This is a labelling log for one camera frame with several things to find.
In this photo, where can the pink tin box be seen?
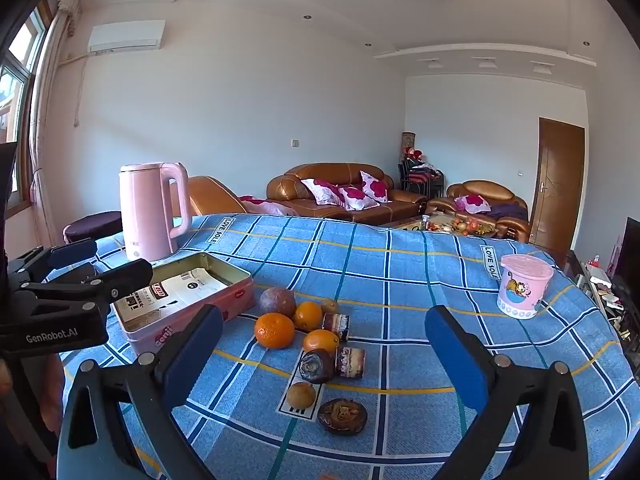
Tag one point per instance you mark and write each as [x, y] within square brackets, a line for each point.
[235, 294]

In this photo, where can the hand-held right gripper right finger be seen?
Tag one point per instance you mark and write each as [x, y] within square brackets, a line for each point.
[452, 355]

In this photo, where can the pink electric kettle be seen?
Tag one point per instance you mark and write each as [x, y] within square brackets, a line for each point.
[145, 210]

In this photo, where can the dark swirl cake roll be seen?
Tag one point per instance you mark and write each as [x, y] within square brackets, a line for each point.
[316, 367]

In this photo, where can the pink curtain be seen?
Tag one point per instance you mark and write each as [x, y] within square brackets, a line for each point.
[45, 135]

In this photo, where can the stacked dark chairs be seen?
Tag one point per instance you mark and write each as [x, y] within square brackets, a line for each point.
[420, 177]

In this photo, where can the cluttered television stand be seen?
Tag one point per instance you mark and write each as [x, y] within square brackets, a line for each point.
[605, 300]

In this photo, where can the brown wooden door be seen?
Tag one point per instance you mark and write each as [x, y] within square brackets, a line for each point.
[557, 185]

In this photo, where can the brown leather sofa chair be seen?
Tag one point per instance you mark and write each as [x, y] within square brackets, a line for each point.
[210, 195]

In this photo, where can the white printed leaflet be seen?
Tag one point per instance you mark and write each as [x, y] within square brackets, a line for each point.
[175, 290]

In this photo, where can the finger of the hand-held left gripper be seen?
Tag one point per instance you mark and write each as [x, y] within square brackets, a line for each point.
[130, 275]
[75, 252]

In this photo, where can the purple blanket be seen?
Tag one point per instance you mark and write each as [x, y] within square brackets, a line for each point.
[505, 211]

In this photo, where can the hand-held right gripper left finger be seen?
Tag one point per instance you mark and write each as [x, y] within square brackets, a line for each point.
[192, 360]

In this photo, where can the blue plaid tablecloth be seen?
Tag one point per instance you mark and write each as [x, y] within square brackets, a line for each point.
[400, 285]

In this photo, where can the tall patterned vase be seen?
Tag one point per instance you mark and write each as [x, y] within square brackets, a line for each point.
[408, 145]

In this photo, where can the brown leather armchair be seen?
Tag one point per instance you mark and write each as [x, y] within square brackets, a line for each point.
[480, 187]

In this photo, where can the large orange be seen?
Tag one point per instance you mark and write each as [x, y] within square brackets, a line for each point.
[274, 331]

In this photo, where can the layered cake roll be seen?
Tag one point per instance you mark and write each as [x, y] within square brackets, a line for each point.
[336, 326]
[351, 361]

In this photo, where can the person's left forearm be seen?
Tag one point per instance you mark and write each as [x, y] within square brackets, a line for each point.
[45, 400]

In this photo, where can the coffee table with fruit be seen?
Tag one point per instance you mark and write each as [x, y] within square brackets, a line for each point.
[440, 225]

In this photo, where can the long brown leather sofa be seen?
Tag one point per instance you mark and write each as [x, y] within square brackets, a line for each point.
[295, 185]

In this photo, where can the white air conditioner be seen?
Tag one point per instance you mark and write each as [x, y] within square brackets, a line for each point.
[125, 36]

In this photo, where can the black television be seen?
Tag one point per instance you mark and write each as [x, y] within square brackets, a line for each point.
[630, 260]

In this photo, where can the purple cushioned stool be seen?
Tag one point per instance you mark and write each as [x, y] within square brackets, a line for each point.
[92, 225]

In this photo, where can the purple passion fruit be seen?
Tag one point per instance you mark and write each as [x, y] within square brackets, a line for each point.
[276, 302]

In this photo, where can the small orange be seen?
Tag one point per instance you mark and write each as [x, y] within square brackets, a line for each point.
[307, 316]
[321, 341]

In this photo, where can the small brown bun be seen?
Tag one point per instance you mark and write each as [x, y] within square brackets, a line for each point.
[330, 306]

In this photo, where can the white floral pillow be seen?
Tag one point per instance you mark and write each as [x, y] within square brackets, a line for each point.
[322, 192]
[377, 186]
[357, 197]
[472, 203]

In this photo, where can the pink lidded plastic cup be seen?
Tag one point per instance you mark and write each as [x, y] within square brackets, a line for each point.
[525, 290]

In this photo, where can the window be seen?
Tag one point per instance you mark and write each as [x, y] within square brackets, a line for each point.
[15, 85]

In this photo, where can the dark round pastry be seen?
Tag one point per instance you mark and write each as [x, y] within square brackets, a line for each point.
[342, 417]

